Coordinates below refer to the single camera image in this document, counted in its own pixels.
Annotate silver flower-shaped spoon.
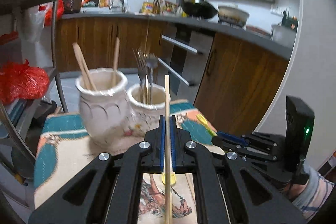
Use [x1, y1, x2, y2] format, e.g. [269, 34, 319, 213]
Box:
[146, 53, 158, 104]

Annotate wooden kitchen cabinets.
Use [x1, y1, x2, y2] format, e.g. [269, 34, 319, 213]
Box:
[55, 15, 288, 135]

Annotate chrome kitchen faucet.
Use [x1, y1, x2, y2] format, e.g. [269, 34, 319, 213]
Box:
[109, 0, 126, 12]

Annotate right hand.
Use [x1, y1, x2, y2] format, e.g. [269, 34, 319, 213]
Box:
[280, 181, 308, 201]

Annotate printed quilted table mat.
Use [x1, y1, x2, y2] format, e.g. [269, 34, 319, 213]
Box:
[29, 100, 224, 223]

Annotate cream ceramic double utensil holder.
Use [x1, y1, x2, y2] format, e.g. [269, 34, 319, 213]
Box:
[75, 68, 165, 150]

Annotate built-in steel oven drawers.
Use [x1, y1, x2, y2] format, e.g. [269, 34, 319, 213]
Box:
[155, 24, 215, 103]

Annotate gold fork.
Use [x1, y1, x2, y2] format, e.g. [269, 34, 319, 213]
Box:
[135, 48, 149, 104]

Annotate silver fork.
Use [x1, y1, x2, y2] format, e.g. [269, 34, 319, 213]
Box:
[133, 49, 146, 103]

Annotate white ceramic pot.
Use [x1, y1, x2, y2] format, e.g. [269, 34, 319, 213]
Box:
[218, 5, 249, 28]

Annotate black wok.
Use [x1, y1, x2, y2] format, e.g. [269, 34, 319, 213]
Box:
[181, 0, 218, 19]

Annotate red plastic bag lower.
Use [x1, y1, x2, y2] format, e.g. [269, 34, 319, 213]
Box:
[1, 59, 50, 105]

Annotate yellow cooking oil bottle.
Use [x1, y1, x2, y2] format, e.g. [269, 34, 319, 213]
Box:
[141, 0, 154, 14]

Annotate white plastic bag hanging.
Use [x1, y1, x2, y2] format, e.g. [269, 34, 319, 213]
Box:
[18, 5, 46, 43]

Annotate dark electric pressure cooker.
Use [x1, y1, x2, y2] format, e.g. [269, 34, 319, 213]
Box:
[63, 0, 82, 14]

